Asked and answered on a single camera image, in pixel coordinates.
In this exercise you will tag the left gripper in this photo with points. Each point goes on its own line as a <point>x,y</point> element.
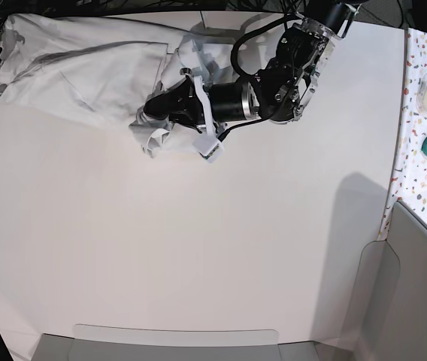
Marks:
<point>186,104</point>

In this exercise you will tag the terrazzo pattern side table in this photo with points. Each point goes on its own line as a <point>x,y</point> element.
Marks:
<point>409,175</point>

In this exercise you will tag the white t-shirt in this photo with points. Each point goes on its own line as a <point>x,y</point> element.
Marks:
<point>101,72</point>

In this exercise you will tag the grey panel at right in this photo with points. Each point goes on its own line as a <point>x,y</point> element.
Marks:
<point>388,313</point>

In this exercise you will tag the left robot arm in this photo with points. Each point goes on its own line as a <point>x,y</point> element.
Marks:
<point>279,92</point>

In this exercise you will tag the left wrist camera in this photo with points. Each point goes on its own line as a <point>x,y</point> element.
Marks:
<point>209,147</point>

